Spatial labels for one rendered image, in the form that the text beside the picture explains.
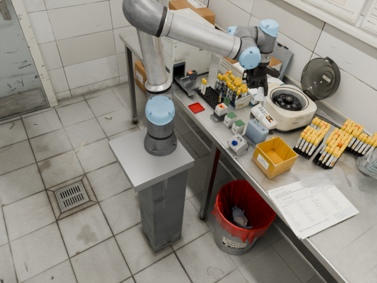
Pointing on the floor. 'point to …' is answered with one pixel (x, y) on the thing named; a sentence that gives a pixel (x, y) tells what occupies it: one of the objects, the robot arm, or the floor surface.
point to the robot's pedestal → (163, 210)
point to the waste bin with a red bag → (237, 191)
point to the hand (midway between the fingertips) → (256, 97)
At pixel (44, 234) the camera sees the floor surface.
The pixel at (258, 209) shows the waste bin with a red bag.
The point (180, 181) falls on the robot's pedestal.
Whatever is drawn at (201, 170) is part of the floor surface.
